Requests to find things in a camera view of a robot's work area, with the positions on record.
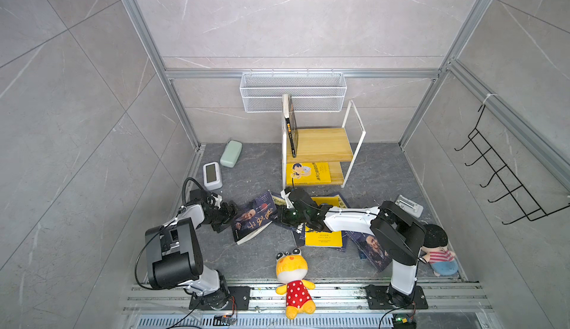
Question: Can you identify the black wire hook rack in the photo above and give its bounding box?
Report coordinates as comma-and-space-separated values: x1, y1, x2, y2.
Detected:
454, 105, 569, 225

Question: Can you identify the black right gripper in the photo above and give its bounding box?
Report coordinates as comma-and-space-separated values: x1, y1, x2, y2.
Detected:
267, 205, 310, 228

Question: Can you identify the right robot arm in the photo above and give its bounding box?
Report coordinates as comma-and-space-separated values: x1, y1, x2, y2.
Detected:
281, 187, 426, 308

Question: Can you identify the white digital clock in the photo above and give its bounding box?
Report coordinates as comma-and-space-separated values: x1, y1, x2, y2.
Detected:
203, 161, 223, 191

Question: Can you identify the mint green case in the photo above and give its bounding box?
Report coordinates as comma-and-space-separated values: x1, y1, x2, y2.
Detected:
220, 140, 243, 168

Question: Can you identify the black-haired doll plush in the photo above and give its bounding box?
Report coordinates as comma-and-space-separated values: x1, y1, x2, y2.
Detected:
420, 225, 459, 277

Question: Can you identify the yellow cartoon book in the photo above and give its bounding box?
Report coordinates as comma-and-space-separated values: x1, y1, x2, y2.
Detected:
305, 194, 346, 249

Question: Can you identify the white wooden two-tier shelf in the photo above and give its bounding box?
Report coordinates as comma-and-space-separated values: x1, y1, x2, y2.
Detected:
281, 100, 367, 188

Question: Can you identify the navy book with yellow label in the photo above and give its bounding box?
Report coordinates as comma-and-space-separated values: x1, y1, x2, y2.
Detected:
271, 192, 290, 229

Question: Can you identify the yellow frog plush toy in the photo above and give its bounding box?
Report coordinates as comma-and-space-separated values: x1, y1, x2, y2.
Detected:
275, 247, 316, 320

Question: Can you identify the yellow book on lower shelf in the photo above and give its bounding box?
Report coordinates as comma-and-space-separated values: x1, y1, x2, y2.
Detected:
286, 162, 332, 186

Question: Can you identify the white wire mesh basket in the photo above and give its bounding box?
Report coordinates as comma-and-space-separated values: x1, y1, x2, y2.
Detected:
240, 72, 347, 113

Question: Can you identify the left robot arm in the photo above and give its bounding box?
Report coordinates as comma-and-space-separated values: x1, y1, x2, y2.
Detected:
134, 177, 238, 310

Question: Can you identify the black upright book on shelf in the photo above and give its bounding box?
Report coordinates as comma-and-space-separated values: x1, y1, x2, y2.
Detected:
282, 94, 298, 158

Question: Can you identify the white metal phone stand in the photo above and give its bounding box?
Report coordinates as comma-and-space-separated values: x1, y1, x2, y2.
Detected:
395, 195, 424, 219

